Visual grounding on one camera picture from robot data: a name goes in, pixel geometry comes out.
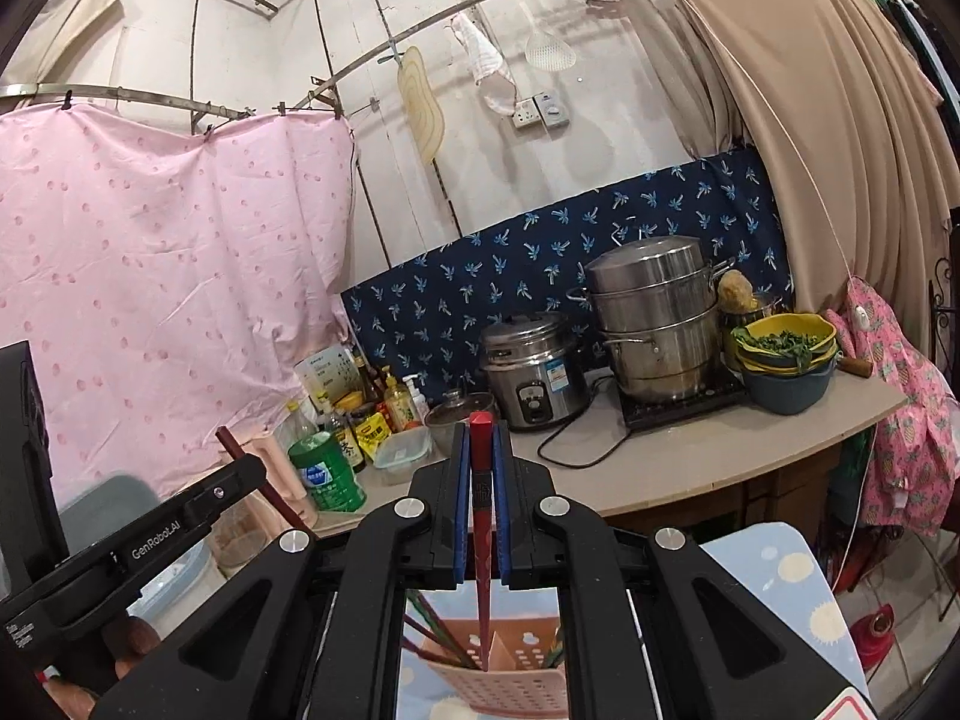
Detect hanging clothes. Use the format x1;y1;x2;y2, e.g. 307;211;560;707
859;0;957;113

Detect white skimmer ladle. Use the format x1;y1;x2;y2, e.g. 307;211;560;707
523;24;577;74

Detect curved metal curtain rail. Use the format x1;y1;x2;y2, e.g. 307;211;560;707
289;0;646;117

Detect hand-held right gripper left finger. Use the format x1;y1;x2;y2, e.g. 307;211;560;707
90;420;473;720

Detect yellow oil bottle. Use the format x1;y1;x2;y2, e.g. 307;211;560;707
382;375;417;432

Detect blue space print tablecloth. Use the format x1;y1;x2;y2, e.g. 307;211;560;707
397;521;875;720

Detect black induction cooktop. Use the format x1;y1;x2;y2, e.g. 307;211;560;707
616;373;751;434

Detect straight metal curtain rail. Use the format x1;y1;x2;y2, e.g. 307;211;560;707
0;82;260;125

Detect pink pineapple print cloth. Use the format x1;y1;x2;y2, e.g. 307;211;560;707
823;277;960;541

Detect pink perforated chopstick holder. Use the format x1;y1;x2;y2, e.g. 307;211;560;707
403;613;569;720

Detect blue basin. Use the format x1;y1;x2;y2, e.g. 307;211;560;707
739;356;842;417

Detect white hanging cloth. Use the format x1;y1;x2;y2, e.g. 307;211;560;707
448;11;520;119

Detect black iron rack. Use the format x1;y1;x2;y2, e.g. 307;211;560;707
928;255;960;391

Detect dark red chopstick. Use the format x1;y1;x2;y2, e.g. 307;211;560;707
403;611;462;667
216;426;310;533

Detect pink dotted curtain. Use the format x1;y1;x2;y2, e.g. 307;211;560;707
0;101;362;518

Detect yellow loofah sponge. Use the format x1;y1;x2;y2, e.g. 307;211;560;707
716;268;762;316

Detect steel rice cooker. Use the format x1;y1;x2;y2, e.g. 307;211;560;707
478;311;593;434

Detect stacked steel steamer pot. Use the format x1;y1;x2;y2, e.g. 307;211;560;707
566;235;740;404

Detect wall socket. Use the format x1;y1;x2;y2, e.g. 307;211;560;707
512;90;572;133

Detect wooden counter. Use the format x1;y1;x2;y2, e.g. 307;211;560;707
311;371;910;533

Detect navy palm print cloth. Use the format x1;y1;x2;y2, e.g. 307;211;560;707
339;148;797;410

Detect white canister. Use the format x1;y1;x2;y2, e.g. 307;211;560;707
292;347;362;410

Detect beige hanging cutting board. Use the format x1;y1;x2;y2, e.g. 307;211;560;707
396;45;449;166

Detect clear food container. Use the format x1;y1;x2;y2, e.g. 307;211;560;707
373;426;434;486

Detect black power cable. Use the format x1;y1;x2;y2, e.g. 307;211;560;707
536;379;635;471

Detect yellow bowl with greens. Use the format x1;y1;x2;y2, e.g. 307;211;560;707
729;313;841;374

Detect small steel pot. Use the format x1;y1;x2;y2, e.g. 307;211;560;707
424;388;497;458

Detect green canister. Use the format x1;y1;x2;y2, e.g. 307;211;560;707
287;431;368;515

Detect cream curtain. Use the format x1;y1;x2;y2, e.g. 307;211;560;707
11;0;140;91

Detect yellow packet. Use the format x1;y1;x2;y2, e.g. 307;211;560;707
352;420;395;462

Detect red plastic object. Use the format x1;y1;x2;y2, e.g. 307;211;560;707
855;602;901;674

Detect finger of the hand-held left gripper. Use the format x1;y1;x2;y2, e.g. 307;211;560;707
161;456;269;541

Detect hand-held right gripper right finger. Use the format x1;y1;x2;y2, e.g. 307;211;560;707
491;420;878;720

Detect person's left hand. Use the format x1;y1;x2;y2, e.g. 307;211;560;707
34;615;162;720

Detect green chopstick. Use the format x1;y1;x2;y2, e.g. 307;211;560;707
538;617;565;670
416;591;460;653

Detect dark sauce bottle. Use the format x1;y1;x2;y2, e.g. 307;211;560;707
352;356;383;421
330;420;368;473

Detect clear plastic bottle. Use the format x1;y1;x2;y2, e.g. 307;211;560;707
274;401;320;458

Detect beige curtain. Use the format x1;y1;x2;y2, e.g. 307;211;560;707
664;0;960;361

